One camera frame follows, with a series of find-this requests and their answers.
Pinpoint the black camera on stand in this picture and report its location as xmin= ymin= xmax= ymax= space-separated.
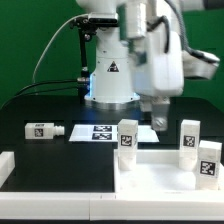
xmin=69 ymin=12 xmax=119 ymax=33

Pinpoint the white base tag plate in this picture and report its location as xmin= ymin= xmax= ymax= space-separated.
xmin=69 ymin=124 xmax=159 ymax=143

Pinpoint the black camera stand pole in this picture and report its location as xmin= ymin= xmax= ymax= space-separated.
xmin=78 ymin=30 xmax=90 ymax=103

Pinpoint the black cable lower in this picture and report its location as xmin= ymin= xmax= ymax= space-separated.
xmin=0 ymin=86 xmax=81 ymax=111

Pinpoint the white front fence bar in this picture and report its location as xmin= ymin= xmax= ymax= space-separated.
xmin=0 ymin=191 xmax=224 ymax=221

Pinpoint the white side fence block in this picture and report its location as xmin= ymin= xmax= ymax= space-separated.
xmin=0 ymin=151 xmax=15 ymax=188

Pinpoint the grey robot hose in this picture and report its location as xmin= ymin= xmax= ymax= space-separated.
xmin=164 ymin=0 xmax=201 ymax=58

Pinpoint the grey camera cable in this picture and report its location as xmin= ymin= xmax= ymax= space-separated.
xmin=32 ymin=13 xmax=88 ymax=84

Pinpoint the black cable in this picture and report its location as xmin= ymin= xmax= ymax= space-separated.
xmin=13 ymin=79 xmax=81 ymax=98
xmin=0 ymin=86 xmax=81 ymax=111

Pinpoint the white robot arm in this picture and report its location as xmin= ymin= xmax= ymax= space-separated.
xmin=76 ymin=0 xmax=220 ymax=131

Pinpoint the black cable upper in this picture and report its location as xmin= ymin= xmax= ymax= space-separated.
xmin=13 ymin=79 xmax=81 ymax=98

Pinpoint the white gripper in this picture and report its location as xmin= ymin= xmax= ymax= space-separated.
xmin=131 ymin=31 xmax=220 ymax=131

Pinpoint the white square table top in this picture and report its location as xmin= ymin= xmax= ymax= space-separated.
xmin=113 ymin=148 xmax=224 ymax=194

